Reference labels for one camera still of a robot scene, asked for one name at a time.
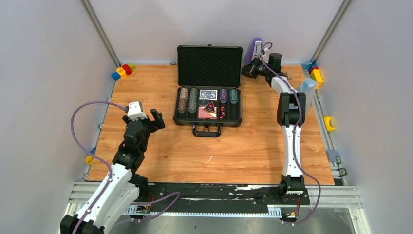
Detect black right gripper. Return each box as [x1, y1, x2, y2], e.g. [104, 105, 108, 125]
[237, 57, 270, 80]

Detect pink poker chip stack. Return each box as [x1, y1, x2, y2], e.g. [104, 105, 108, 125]
[178, 88, 188, 114]

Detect purple poker chip stack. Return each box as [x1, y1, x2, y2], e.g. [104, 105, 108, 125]
[220, 89, 227, 104]

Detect dark green poker chip stack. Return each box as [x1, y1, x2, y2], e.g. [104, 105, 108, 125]
[188, 88, 198, 113]

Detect red playing card deck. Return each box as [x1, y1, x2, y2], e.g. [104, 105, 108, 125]
[198, 107, 217, 119]

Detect black poker set case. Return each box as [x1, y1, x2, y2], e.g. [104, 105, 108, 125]
[173, 45, 243, 137]

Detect clear round dealer button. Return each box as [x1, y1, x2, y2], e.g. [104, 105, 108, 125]
[198, 99, 209, 107]

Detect black triangular all-in button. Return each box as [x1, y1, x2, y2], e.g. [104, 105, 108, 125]
[203, 101, 217, 113]

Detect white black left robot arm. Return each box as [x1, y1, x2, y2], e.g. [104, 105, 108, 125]
[60, 108, 165, 234]

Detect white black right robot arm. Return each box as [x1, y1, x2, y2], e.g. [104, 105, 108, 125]
[242, 53, 306, 204]

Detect purple metronome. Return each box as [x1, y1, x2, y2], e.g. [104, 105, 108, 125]
[243, 38, 263, 65]

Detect small wooden block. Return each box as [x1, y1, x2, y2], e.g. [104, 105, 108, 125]
[285, 71, 293, 80]

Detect clear plastic bag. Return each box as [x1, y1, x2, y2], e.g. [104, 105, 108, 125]
[297, 78, 318, 113]

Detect red dice in case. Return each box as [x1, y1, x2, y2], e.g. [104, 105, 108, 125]
[220, 106, 226, 120]

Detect colourful toy brick stack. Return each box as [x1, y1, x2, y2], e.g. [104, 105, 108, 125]
[301, 63, 323, 89]

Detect blue playing card deck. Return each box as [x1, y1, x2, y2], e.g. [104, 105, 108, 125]
[199, 89, 218, 101]

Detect colourful round toy blocks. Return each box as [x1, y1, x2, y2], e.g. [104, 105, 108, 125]
[111, 63, 135, 81]

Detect yellow round tag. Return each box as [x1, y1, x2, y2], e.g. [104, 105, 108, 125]
[84, 155, 94, 165]

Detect yellow curved toy piece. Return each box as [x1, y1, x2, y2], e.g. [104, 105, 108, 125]
[323, 116, 335, 132]

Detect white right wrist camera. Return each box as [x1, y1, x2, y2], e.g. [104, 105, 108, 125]
[259, 48, 270, 63]

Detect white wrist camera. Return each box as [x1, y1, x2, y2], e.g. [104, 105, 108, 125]
[127, 101, 148, 121]
[259, 48, 270, 63]

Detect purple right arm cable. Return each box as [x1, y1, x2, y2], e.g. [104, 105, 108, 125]
[261, 42, 321, 226]

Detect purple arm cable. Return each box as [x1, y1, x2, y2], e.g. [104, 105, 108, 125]
[261, 42, 321, 226]
[70, 101, 181, 234]

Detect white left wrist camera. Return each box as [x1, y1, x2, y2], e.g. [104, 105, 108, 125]
[127, 101, 148, 121]

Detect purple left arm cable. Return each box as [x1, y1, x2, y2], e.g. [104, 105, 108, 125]
[70, 101, 181, 234]

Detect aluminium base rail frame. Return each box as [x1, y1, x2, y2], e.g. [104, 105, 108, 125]
[58, 181, 372, 234]

